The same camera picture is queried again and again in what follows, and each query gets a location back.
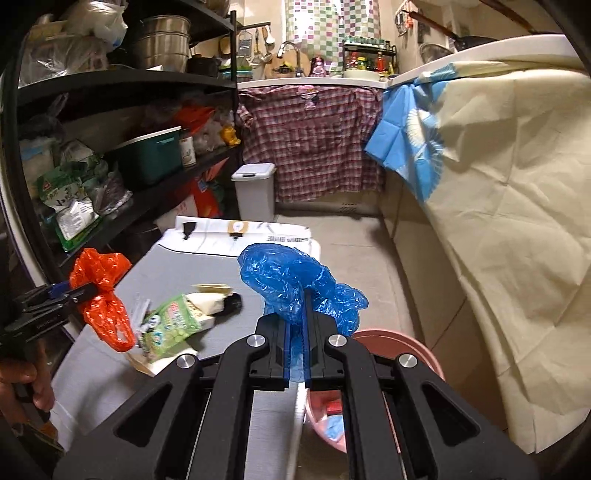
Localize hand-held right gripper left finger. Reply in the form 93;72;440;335
53;316;293;480

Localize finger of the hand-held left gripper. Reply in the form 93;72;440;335
13;282;100;311
4;293;100;341

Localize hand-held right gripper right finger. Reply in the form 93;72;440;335
304;290;539;480

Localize orange plastic bag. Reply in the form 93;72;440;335
69;248;137;352

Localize blue plastic bag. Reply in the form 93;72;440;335
238;243;370;337

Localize pink plastic basin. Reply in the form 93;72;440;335
305;329;446;455

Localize person's left hand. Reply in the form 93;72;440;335
0;344;57;416

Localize green and white food packet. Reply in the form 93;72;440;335
37;166;102;252

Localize green snack packet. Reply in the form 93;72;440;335
139;294;204;358

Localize white printed cloth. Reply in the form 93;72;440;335
157;215;324;259

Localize grey-topped low folding table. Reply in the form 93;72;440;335
48;215;324;480

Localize green storage box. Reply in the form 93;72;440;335
113;126;184;185

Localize white lidded bin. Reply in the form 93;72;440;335
231;163;278;222

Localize red printed sack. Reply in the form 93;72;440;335
191;168;232;217

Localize white labelled can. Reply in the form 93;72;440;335
179;131;198;168

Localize red plaid shirt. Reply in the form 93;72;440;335
238;85;386;204

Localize orange bag on shelf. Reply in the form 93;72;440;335
173;105;218;134

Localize black shelf rack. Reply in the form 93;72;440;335
0;0;243;287

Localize blue cloth with white print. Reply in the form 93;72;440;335
365;65;451;204

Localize cream cloth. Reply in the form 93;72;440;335
406;60;591;455

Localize stacked steel pots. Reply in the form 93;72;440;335
131;15;192;71

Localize black cooking pot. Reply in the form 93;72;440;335
187;54;222;78

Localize white plastic bag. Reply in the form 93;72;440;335
60;0;129;47

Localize metal faucet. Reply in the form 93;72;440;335
277;41;305;78

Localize black spice rack with bottles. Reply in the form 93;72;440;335
342;37;398;77

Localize metal colander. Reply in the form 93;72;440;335
419;41;455;65

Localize checkered curtain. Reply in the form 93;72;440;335
283;0;383;70

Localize black frying pan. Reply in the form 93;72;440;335
409;9;509;52

